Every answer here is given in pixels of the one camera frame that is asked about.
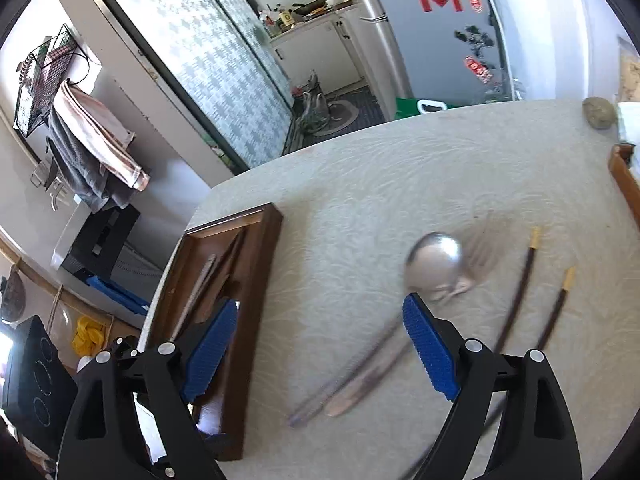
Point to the pink striped towel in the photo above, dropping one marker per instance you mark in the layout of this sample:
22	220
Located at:
100	135

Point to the dark brown wooden tray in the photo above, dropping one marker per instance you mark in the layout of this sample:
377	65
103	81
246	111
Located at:
252	320

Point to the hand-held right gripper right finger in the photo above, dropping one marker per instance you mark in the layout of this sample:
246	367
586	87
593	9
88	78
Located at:
430	350

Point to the patterned glass sliding door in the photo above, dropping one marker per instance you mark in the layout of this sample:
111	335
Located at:
210	60

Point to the bundle of plastic bags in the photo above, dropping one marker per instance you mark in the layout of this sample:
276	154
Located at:
312	105

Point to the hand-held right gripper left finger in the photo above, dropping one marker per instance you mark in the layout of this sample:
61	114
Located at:
210	355

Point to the dark gold-tipped chopstick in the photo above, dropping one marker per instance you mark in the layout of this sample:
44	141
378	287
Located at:
556	310
520	285

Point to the light wooden cup tray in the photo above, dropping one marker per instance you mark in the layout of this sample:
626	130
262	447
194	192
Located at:
625	185

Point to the black appliance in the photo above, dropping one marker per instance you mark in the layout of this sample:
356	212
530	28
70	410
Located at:
105	240

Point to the yellow cloth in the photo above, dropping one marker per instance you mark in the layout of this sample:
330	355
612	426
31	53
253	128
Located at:
89	337

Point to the green box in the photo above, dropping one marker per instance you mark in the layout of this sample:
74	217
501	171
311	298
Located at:
410	107

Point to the white kitchen cabinet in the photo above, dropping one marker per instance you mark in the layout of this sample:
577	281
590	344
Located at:
320	55

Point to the silver refrigerator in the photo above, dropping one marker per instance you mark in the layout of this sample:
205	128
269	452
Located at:
440	35

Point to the black induction cooktop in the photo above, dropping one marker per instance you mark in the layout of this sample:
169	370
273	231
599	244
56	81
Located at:
35	380

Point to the brown wooden chopstick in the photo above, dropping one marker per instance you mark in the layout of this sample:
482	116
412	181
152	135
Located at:
220	280
233	260

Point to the grey towel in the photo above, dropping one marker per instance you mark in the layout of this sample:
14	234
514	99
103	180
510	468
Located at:
85	175

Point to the pale green patterned tablecloth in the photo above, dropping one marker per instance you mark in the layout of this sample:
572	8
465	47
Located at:
360	185

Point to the round grey-green stone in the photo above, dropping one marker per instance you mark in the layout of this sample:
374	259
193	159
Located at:
599	112

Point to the yellow oil bottle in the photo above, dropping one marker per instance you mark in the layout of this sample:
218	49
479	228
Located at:
285	21

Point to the metal spoon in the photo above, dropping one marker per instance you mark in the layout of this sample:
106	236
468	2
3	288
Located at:
435	260

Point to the black wok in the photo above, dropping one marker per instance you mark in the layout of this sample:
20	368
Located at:
310	6

